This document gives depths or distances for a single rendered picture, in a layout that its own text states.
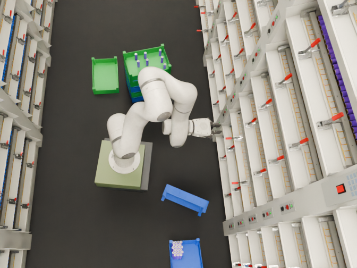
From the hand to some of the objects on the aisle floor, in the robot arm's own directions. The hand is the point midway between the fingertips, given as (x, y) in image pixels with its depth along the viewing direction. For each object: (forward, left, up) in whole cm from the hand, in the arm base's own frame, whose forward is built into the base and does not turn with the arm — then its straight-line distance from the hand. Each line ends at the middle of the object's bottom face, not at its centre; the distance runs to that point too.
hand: (217, 128), depth 167 cm
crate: (-9, -32, -63) cm, 71 cm away
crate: (-5, -74, -58) cm, 94 cm away
